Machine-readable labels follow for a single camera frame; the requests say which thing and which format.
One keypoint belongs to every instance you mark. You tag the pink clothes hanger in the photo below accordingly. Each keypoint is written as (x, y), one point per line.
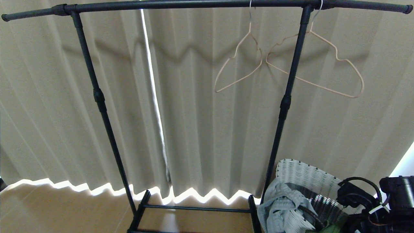
(250, 29)
(323, 85)

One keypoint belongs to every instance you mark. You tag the pale grey garment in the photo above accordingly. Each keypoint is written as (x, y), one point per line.
(281, 207)

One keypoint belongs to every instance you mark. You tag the green long-sleeved shirt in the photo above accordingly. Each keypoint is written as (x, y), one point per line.
(333, 227)

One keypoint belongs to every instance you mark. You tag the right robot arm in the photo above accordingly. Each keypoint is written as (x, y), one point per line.
(397, 194)

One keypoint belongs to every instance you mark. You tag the white laundry basket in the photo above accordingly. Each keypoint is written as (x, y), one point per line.
(304, 174)

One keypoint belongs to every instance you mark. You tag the black clothes rack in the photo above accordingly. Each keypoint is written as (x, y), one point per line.
(194, 4)

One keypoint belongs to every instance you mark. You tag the beige curtain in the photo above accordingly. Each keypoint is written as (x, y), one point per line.
(194, 113)

